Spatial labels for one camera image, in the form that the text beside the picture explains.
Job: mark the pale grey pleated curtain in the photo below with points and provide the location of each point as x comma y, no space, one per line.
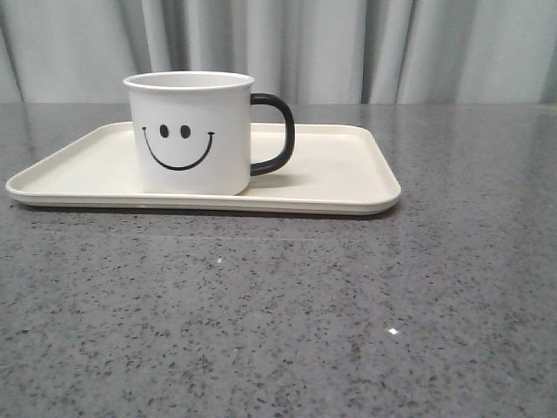
307,52

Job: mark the cream rectangular plastic tray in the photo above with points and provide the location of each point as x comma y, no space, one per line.
335,169

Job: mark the white smiley mug black handle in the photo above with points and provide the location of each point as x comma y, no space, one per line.
192,131

